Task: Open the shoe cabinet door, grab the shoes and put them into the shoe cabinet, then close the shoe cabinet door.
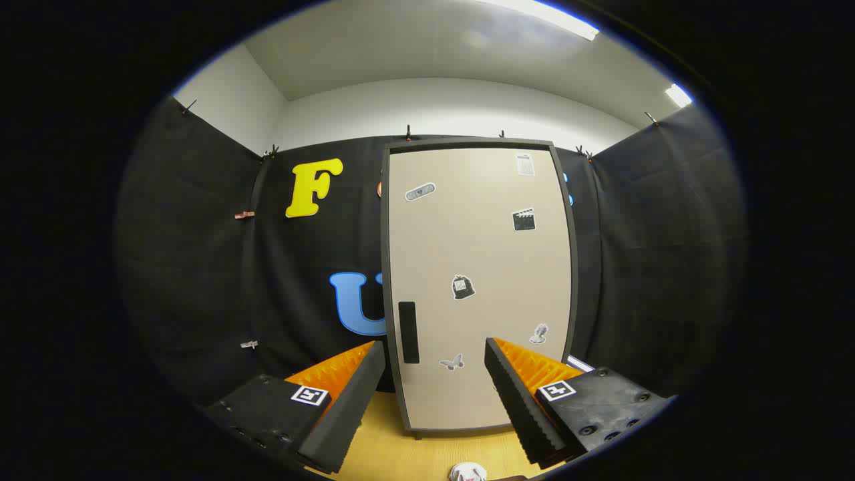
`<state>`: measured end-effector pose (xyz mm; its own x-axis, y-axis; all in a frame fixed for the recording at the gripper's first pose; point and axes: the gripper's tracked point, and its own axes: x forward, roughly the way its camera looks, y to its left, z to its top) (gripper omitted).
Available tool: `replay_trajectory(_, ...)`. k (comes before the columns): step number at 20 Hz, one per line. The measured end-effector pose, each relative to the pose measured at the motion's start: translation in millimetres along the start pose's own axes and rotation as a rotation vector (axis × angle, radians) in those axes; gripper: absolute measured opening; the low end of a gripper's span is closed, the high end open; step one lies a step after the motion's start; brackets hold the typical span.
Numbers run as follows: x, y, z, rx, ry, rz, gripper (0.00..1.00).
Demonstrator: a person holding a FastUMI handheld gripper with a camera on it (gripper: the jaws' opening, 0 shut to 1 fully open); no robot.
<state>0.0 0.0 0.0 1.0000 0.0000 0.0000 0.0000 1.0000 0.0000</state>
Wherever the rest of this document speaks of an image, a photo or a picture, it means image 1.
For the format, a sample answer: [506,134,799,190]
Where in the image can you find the long ceiling light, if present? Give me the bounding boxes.
[488,0,601,42]

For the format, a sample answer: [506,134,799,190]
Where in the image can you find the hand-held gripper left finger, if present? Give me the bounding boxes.
[200,339,387,476]

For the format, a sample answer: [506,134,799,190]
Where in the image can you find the black backdrop cloth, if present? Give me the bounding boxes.
[117,94,745,408]

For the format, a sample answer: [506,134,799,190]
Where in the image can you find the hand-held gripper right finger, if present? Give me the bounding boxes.
[484,337,675,468]

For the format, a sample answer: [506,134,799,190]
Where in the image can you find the dark grey shoe cabinet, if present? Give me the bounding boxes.
[379,137,580,440]

